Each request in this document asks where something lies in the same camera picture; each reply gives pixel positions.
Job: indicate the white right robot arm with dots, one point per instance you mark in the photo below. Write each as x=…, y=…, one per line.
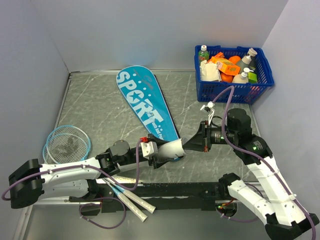
x=284, y=218

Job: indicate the grey pump bottle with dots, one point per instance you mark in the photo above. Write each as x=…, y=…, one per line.
x=245, y=61

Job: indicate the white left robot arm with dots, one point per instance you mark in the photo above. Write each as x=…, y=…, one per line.
x=33, y=181

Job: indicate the blue badminton racket upper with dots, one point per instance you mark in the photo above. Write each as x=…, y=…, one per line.
x=75, y=175

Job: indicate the green carton box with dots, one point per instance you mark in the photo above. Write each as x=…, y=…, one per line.
x=252, y=78

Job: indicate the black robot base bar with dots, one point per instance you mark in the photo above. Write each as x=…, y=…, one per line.
x=111, y=206

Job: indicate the orange fruit back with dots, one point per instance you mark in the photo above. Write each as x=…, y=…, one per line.
x=234, y=59

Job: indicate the aluminium frame rail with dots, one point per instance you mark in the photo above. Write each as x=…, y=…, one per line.
x=50, y=200

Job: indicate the orange snack box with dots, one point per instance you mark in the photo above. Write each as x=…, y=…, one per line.
x=225, y=66

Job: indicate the green drink bottle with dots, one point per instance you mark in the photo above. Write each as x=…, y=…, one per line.
x=203, y=54

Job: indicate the white shuttlecock tube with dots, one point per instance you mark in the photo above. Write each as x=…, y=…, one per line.
x=173, y=149

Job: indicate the blue badminton racket lower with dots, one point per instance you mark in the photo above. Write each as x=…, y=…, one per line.
x=64, y=149

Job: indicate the blue badminton racket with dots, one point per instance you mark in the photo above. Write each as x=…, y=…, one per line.
x=75, y=175
x=64, y=149

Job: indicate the blue sport racket bag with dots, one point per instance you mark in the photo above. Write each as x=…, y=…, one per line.
x=141, y=90

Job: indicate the small orange packet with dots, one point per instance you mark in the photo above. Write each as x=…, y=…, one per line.
x=219, y=55

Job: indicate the cream pump lotion bottle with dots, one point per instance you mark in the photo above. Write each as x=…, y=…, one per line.
x=242, y=78

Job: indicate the orange fruit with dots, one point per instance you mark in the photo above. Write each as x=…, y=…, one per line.
x=234, y=59
x=226, y=77

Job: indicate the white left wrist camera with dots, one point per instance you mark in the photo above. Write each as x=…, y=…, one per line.
x=149, y=148

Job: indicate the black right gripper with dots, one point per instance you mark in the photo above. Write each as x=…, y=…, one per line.
x=200, y=141

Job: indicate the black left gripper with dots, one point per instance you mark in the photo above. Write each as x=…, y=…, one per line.
x=158, y=161

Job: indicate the cream paper bag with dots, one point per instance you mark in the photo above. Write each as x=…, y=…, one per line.
x=209, y=72

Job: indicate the orange fruit front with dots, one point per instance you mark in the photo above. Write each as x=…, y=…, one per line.
x=226, y=77

